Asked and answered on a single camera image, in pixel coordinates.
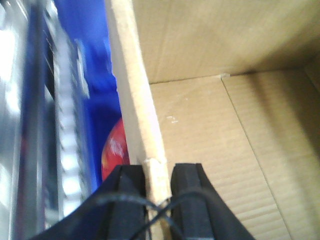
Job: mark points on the blue bin lower middle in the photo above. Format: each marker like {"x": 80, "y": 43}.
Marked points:
{"x": 66, "y": 121}

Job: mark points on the stainless steel shelf rail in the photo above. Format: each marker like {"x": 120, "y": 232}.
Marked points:
{"x": 15, "y": 125}

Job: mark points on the red snack bag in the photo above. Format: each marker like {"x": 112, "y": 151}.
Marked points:
{"x": 115, "y": 150}

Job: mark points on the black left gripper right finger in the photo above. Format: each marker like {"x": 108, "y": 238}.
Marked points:
{"x": 198, "y": 209}

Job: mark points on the brown cardboard carton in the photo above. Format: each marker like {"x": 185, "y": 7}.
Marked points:
{"x": 233, "y": 85}

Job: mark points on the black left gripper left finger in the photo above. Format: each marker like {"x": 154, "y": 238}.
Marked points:
{"x": 115, "y": 211}

